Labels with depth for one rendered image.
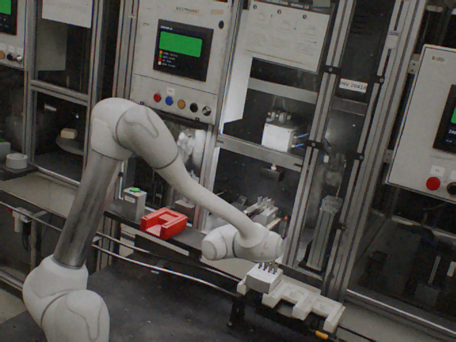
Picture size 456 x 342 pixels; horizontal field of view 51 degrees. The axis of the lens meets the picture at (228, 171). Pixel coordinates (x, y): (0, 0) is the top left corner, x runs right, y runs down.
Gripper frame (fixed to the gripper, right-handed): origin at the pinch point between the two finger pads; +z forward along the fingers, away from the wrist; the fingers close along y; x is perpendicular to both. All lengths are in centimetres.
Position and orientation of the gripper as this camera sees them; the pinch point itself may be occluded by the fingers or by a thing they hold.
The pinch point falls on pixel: (257, 216)
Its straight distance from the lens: 205.9
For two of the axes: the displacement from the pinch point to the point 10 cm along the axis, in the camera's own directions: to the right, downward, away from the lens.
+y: 1.6, -9.3, -3.2
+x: -8.7, -2.8, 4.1
